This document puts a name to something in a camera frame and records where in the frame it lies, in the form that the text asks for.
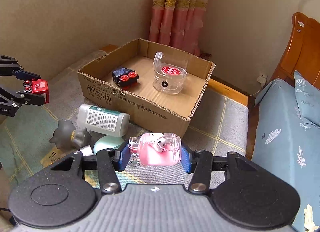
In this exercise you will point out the blue pillow near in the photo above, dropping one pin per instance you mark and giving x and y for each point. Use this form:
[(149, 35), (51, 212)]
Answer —
[(307, 98)]

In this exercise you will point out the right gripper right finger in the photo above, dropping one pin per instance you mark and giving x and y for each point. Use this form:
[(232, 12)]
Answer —
[(199, 164)]

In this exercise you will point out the open cardboard box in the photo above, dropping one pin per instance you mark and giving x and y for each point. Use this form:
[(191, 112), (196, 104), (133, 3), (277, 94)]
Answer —
[(147, 107)]

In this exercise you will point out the white cotton swab container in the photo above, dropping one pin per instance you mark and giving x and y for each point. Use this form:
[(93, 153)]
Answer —
[(101, 120)]

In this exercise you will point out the clear plastic jar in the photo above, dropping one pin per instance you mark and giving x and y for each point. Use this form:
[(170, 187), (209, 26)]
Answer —
[(163, 58)]

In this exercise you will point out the black toy train engine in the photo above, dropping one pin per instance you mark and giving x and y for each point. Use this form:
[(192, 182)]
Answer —
[(124, 77)]

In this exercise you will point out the fish oil capsule bottle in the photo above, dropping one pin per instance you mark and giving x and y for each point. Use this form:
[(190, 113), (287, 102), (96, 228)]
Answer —
[(86, 151)]

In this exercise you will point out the pink clear earbud case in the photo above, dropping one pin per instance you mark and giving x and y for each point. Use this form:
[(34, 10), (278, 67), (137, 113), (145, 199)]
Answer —
[(155, 149)]

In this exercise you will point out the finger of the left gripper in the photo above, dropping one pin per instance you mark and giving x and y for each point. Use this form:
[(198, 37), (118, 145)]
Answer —
[(9, 67), (8, 98)]

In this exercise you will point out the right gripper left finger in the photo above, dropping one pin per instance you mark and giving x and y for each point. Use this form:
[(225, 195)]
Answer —
[(110, 161)]

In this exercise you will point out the wooden bed headboard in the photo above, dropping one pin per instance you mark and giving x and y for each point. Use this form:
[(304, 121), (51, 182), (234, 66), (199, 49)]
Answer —
[(302, 51)]

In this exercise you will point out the blue floral bedsheet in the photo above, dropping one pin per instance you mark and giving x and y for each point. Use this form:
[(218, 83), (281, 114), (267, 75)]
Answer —
[(289, 148)]

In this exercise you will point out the grey green checked blanket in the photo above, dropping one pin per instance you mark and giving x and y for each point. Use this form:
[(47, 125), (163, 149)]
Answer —
[(25, 146)]

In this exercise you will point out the mint green earbud case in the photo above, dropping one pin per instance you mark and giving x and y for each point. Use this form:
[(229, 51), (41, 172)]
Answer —
[(107, 142)]

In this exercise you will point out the white wall socket plug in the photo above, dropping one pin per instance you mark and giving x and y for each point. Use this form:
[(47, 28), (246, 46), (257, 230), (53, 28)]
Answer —
[(262, 79)]

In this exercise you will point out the red toy train car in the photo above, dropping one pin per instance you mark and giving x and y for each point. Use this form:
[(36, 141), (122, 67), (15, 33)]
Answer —
[(38, 87)]

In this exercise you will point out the clear red-label tape dispenser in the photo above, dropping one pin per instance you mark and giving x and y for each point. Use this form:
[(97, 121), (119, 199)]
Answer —
[(169, 78)]

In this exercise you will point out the wooden bedside table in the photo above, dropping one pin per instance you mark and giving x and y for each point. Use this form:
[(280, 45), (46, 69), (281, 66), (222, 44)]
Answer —
[(225, 91)]

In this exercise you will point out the pink curtain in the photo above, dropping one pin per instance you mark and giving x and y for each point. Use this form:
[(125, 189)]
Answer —
[(177, 23)]

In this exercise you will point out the grey cat figurine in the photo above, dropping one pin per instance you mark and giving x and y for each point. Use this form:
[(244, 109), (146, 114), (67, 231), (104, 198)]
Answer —
[(67, 137)]

